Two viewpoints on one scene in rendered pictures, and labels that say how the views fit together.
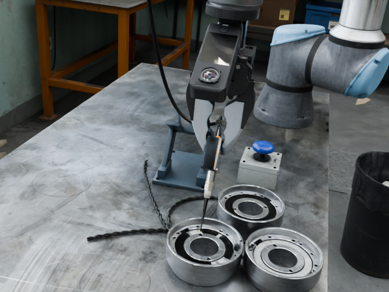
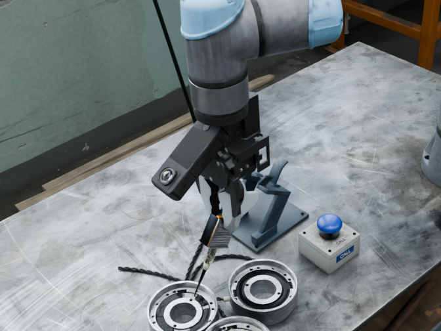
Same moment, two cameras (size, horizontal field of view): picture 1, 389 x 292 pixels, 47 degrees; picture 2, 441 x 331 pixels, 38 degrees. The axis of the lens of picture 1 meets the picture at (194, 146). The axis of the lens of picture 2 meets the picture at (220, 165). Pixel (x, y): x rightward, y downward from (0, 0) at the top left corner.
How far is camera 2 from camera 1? 0.62 m
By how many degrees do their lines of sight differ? 37
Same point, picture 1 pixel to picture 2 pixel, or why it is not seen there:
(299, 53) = not seen: outside the picture
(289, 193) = (344, 282)
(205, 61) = (173, 159)
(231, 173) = not seen: hidden behind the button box
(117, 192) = (179, 227)
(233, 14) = (203, 119)
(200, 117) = (205, 194)
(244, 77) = (224, 175)
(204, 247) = (193, 312)
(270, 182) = (325, 264)
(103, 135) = not seen: hidden behind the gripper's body
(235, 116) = (226, 205)
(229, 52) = (195, 154)
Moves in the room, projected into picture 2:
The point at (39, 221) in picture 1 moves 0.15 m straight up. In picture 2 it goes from (100, 237) to (83, 171)
